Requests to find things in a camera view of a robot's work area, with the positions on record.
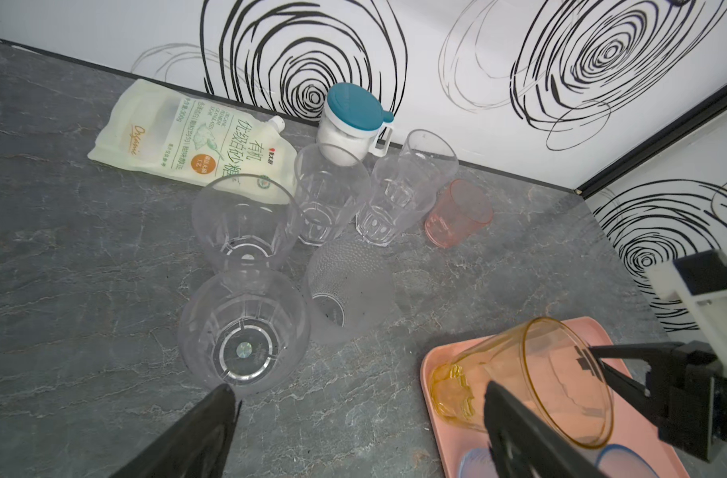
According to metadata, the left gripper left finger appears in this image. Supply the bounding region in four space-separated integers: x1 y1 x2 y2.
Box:
114 384 241 477

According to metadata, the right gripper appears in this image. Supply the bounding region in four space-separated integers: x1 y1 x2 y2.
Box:
586 339 727 464

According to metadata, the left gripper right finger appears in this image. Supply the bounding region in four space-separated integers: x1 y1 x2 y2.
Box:
484 382 604 477

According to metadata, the amber glass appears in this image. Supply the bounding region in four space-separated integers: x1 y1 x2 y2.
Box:
427 317 614 449

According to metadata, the blue glass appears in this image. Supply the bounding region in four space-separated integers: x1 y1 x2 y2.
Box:
596 444 658 478

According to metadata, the clear faceted glass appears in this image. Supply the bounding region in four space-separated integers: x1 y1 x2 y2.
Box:
295 143 372 247

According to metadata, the clear tall glass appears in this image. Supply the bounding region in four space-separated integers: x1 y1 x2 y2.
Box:
177 269 311 398

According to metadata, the frosted textured glass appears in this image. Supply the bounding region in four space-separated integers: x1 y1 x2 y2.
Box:
303 238 395 345

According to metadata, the pink small glass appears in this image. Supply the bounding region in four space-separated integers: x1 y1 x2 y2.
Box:
424 178 494 248

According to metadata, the clear glass behind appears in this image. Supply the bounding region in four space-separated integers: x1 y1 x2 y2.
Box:
399 129 459 188

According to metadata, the organic sugar pouch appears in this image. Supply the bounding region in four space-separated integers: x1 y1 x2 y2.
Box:
88 80 297 194

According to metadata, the white cup teal lid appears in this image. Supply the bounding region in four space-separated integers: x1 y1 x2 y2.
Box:
317 83 394 161

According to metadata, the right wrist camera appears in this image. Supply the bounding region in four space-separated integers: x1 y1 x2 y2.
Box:
645 250 727 378

